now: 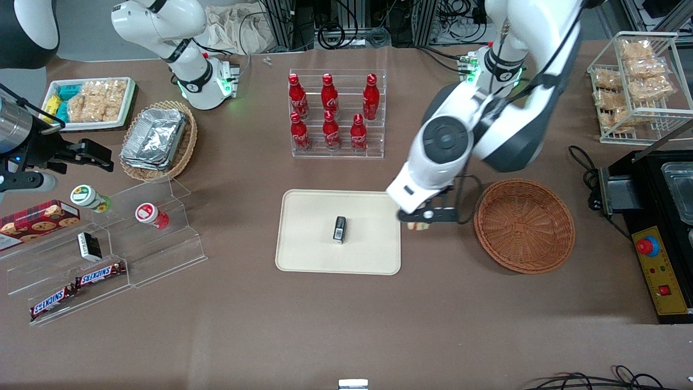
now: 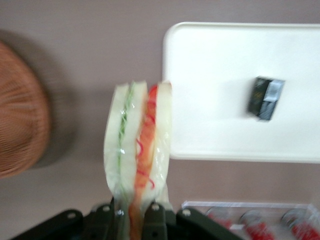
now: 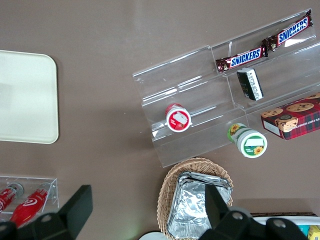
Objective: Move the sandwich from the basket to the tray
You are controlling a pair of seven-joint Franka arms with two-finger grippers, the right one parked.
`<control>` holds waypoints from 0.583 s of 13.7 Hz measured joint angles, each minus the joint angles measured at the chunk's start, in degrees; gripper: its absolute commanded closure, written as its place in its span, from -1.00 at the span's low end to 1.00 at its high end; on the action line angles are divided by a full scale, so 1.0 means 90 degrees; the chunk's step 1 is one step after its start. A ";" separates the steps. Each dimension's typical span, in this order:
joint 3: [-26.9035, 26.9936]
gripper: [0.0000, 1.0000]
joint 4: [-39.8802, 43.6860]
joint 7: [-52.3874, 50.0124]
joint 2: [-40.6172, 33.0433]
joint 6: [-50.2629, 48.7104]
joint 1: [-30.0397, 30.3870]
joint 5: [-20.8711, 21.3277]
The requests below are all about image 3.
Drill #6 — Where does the clear acrylic step stand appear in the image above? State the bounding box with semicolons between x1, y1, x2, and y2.
210;8;320;112
131;44;249;169

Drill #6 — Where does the yellow snack packet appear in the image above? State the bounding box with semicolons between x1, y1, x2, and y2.
308;224;320;240

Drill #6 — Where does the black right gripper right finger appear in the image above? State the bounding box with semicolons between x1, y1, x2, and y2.
199;183;254;240

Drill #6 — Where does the beige plastic tray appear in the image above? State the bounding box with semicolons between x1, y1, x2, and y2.
0;49;60;145

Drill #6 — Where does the white rectangular snack tray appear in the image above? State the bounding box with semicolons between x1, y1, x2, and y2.
251;215;320;240

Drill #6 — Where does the dark thin board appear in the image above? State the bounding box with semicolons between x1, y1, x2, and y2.
249;211;316;218

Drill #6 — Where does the red cola bottle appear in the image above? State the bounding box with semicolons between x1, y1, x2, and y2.
9;183;53;229
0;182;25;216

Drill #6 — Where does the red strawberry yogurt cup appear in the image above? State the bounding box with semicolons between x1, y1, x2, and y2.
165;102;193;133

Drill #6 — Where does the black box with white label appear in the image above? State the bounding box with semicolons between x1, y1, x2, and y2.
235;67;265;102

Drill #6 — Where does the oval tan wicker basket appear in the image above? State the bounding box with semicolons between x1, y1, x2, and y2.
156;156;235;240

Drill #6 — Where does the red tartan cookie box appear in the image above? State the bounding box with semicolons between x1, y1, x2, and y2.
260;92;320;142

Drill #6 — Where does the Snickers chocolate bar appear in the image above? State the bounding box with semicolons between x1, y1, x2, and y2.
261;9;314;52
215;45;269;75

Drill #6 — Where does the teal snack packet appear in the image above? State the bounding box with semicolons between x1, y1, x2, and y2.
298;224;311;238

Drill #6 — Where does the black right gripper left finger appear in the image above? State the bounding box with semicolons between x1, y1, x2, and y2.
34;184;94;240

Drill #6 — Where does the clear acrylic bottle rack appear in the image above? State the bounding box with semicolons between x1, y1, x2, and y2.
0;174;60;224

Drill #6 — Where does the green sunflower yogurt cup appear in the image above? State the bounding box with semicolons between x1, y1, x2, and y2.
226;122;269;159

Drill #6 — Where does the stack of foil trays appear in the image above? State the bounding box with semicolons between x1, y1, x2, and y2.
166;170;234;240

